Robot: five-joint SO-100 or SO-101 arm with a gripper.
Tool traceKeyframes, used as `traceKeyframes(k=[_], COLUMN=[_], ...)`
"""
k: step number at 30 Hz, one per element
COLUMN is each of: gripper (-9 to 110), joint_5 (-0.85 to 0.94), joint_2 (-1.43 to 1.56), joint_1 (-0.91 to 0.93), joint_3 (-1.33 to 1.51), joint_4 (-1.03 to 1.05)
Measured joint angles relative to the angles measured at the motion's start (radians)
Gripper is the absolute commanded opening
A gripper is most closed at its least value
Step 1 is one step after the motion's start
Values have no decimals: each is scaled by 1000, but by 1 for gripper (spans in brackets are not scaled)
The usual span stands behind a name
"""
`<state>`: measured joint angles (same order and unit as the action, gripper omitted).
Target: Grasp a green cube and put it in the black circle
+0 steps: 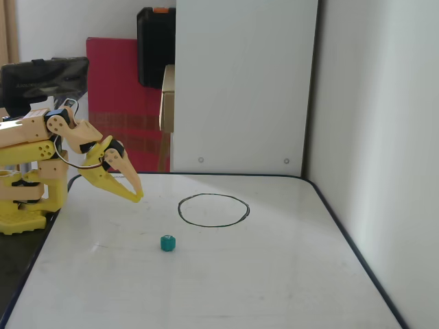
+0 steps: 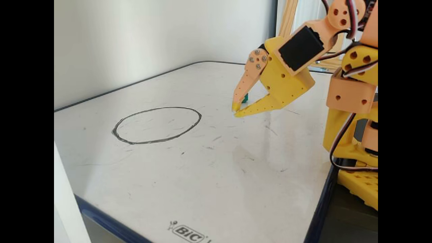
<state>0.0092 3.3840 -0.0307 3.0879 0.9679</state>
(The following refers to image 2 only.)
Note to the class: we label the light wooden frame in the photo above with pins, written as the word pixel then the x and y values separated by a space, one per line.
pixel 287 17

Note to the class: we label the yellow perforated robot base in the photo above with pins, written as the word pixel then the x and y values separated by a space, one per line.
pixel 362 184

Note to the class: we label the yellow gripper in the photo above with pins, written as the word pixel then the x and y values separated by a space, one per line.
pixel 281 82

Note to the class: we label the small green cube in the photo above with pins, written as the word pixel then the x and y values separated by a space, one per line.
pixel 245 98

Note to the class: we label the white BIC whiteboard blue frame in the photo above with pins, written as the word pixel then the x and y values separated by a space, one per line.
pixel 189 175

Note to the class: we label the white panel edge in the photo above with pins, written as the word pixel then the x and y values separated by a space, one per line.
pixel 65 202

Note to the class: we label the yellow and orange robot arm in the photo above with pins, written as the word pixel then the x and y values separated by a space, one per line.
pixel 347 92

